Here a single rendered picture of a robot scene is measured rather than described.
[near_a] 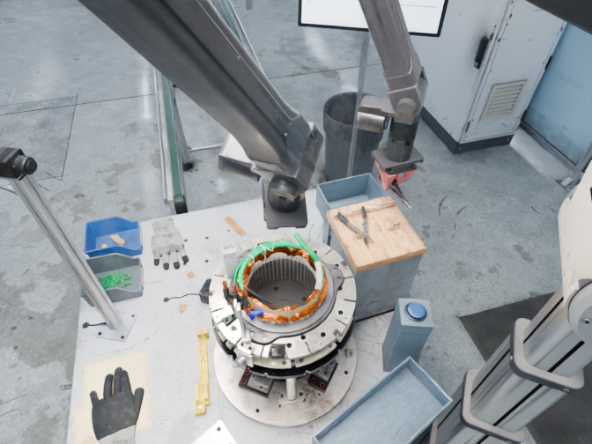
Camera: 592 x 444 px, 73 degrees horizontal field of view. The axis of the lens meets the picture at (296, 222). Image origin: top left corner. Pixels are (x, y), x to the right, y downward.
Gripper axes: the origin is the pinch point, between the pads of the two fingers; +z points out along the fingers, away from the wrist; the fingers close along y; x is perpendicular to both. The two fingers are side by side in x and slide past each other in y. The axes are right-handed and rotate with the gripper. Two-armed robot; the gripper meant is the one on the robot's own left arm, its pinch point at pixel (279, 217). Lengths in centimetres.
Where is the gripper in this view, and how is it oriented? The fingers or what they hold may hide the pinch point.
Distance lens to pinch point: 72.4
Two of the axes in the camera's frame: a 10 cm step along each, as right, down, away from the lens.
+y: 0.9, 9.3, -3.5
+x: 9.9, -0.4, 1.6
